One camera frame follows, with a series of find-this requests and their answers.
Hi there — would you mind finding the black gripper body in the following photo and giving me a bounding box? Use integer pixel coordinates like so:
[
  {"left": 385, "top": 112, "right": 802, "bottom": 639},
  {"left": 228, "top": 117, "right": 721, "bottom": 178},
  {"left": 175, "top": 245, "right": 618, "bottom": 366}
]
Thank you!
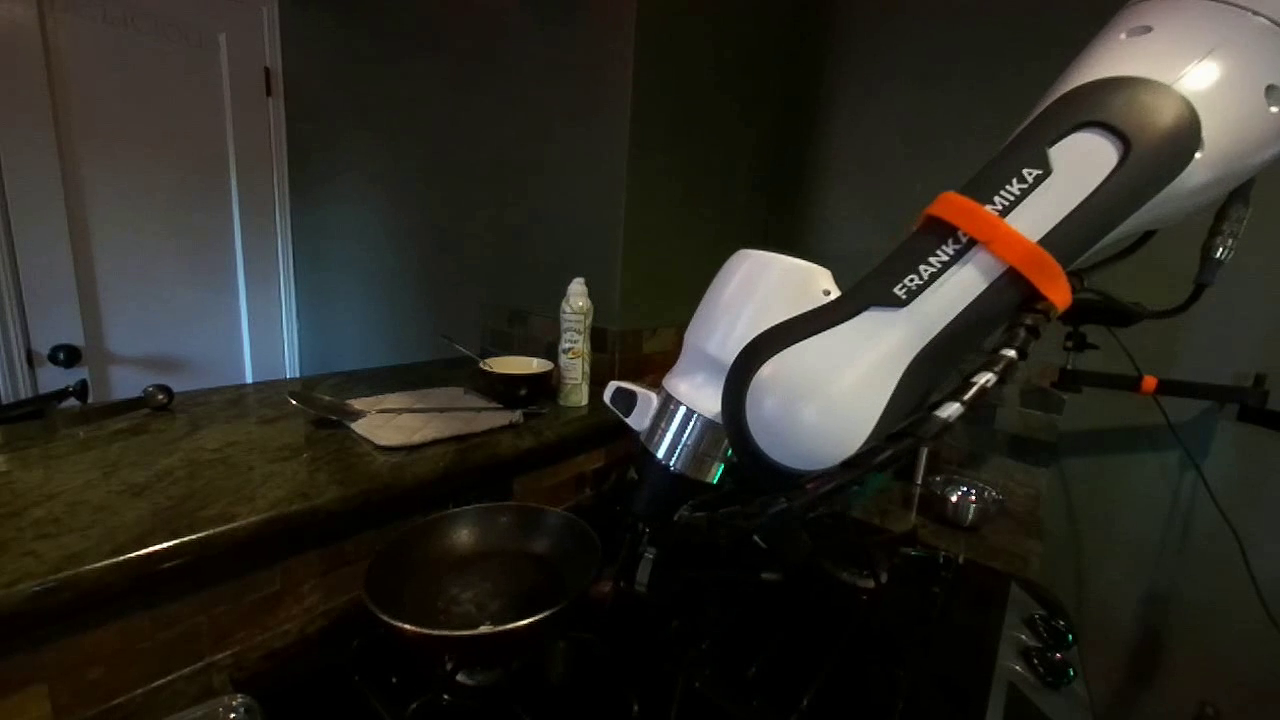
[{"left": 620, "top": 462, "right": 734, "bottom": 596}]

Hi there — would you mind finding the black frying pan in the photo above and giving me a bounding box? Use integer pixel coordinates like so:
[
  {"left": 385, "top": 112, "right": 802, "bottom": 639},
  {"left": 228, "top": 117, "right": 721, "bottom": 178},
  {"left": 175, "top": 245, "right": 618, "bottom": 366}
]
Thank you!
[{"left": 365, "top": 500, "right": 606, "bottom": 639}]

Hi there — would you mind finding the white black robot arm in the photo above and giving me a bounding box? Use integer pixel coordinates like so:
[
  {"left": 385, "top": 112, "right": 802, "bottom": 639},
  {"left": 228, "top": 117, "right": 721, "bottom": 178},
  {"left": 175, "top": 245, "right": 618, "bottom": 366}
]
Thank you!
[{"left": 606, "top": 0, "right": 1280, "bottom": 524}]

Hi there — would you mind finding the black gas stove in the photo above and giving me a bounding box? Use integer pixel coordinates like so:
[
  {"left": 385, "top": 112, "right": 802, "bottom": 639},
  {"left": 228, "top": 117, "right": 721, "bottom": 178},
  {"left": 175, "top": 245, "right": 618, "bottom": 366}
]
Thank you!
[{"left": 245, "top": 515, "right": 1009, "bottom": 720}]

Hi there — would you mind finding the dark bowl with cream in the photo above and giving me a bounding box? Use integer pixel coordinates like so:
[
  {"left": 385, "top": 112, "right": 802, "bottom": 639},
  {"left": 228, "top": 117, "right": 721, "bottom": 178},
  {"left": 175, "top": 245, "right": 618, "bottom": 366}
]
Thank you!
[{"left": 479, "top": 355, "right": 555, "bottom": 407}]

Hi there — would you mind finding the white spray bottle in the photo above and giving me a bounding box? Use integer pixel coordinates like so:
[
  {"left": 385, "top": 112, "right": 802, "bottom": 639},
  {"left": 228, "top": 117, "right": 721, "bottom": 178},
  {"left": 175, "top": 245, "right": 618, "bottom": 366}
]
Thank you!
[{"left": 555, "top": 275, "right": 591, "bottom": 407}]

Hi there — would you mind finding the crumpled foil ball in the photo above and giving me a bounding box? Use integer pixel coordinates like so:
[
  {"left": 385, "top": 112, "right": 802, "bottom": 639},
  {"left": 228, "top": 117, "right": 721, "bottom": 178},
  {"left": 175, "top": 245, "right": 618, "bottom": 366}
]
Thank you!
[{"left": 938, "top": 480, "right": 999, "bottom": 530}]

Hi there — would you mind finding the metal knife on towel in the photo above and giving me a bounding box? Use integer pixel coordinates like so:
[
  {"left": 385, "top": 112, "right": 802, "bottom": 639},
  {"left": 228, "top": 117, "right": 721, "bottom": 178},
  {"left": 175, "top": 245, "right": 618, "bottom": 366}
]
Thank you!
[{"left": 284, "top": 389, "right": 365, "bottom": 425}]

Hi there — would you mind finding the black rod with orange clamp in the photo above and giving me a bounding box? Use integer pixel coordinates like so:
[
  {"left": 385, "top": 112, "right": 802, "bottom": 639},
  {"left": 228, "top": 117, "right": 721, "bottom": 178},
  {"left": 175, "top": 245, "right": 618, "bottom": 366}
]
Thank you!
[{"left": 1058, "top": 370, "right": 1280, "bottom": 434}]

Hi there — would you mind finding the black door knob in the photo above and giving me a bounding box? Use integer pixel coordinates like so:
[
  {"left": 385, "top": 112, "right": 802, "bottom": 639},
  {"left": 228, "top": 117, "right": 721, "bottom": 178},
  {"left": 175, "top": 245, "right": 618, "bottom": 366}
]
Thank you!
[{"left": 48, "top": 343, "right": 85, "bottom": 370}]

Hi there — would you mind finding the white door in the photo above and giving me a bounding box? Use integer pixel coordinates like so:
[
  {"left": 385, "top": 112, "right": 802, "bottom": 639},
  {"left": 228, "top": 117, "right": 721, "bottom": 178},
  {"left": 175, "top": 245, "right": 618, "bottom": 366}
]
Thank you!
[{"left": 0, "top": 0, "right": 300, "bottom": 399}]

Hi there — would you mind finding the black handle utensil on counter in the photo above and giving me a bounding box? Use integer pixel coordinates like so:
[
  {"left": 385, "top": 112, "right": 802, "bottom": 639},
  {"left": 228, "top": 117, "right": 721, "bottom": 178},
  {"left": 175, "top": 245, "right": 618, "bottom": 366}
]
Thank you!
[{"left": 0, "top": 382, "right": 175, "bottom": 425}]

